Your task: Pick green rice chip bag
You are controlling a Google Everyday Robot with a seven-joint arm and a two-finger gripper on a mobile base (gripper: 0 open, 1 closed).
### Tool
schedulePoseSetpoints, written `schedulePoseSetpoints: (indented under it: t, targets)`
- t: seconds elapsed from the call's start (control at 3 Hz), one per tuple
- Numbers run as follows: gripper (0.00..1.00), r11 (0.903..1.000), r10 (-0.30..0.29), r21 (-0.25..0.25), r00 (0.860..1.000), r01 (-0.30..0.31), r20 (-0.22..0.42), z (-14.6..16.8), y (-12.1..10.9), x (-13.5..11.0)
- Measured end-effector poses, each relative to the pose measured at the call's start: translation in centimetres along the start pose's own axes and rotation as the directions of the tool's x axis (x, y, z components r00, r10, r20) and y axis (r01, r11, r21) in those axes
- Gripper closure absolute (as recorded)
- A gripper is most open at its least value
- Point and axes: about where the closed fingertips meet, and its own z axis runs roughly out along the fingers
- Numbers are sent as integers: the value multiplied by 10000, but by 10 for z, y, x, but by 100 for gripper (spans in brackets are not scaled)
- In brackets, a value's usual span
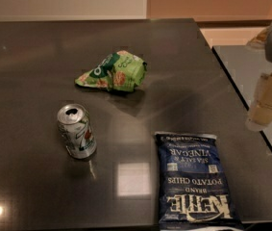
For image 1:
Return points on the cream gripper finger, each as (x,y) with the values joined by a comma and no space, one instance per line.
(260,111)

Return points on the green rice chip bag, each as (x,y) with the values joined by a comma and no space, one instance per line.
(121,71)

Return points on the blue Kettle potato chips bag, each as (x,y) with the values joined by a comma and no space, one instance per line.
(194,193)

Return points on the dark side table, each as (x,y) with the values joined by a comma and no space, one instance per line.
(248,71)

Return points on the silver 7up soda can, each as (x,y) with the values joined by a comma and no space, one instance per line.
(75,128)

